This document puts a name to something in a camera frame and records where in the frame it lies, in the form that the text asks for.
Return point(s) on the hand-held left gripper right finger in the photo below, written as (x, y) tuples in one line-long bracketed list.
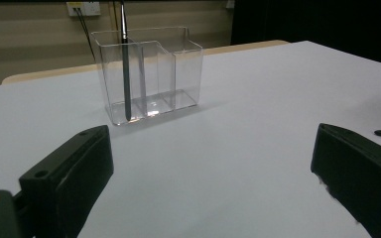
[(360, 172)]

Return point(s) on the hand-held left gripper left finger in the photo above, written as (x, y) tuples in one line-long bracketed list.
[(69, 172)]

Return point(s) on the white wall socket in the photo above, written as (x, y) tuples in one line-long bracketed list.
[(86, 8)]

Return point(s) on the white table cover sheet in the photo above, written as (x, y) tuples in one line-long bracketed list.
[(228, 148)]

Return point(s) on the dark curtain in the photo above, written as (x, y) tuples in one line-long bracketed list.
[(311, 23)]

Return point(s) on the wooden table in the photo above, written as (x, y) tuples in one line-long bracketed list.
[(63, 71)]

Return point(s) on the clear plastic organizer box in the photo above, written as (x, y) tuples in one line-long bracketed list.
[(178, 79)]

